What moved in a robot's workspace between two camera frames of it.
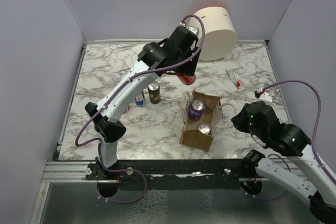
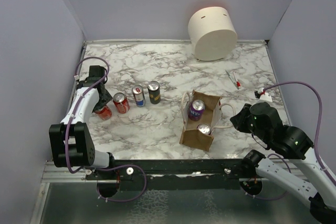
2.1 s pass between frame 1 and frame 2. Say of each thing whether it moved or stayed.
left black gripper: moved
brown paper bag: stayed
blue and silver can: stayed
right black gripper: stayed
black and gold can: stayed
